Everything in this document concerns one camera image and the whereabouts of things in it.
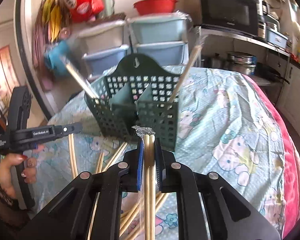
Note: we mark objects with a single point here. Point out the teal hanging bag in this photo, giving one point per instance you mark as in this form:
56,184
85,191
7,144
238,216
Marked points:
53,59

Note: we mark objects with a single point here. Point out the white drawer tower left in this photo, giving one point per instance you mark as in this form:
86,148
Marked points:
103,46

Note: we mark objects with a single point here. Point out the white kitchen cabinet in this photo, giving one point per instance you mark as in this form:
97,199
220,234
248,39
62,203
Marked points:
289,103

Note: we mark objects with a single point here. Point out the dark green utensil basket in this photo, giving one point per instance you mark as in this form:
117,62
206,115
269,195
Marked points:
136,93

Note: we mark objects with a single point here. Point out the cartoon print tablecloth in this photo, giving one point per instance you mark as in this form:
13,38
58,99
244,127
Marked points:
223,127

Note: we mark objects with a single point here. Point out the left hand painted nails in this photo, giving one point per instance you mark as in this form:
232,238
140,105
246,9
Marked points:
9,174

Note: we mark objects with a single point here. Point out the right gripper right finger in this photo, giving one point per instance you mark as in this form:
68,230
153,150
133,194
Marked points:
208,207

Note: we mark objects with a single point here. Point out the blue plastic box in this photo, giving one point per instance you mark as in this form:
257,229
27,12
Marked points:
276,38

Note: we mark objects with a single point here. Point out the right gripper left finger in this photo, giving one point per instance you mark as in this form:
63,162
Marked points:
89,207

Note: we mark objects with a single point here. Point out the blue drawer tower right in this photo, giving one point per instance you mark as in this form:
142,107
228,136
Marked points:
163,37

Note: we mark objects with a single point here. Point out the black frying pan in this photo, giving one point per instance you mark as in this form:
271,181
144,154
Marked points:
268,73

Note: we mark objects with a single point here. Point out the red plastic colander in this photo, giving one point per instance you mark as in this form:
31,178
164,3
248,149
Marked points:
146,7

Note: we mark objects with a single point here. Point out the metal shelf rack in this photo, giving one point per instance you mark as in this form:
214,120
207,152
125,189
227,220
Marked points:
222,42

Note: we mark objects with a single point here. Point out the steel pot stack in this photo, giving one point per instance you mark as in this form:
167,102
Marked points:
243,63

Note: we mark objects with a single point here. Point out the chopsticks pair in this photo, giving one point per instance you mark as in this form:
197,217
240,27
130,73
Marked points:
100,168
149,179
73,163

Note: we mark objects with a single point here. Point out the wicker tray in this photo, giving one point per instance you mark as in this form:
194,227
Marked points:
113,17

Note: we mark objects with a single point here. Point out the black microwave oven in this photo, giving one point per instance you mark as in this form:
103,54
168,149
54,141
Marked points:
238,15

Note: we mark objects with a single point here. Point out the pink blanket edge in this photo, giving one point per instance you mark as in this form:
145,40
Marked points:
291,166

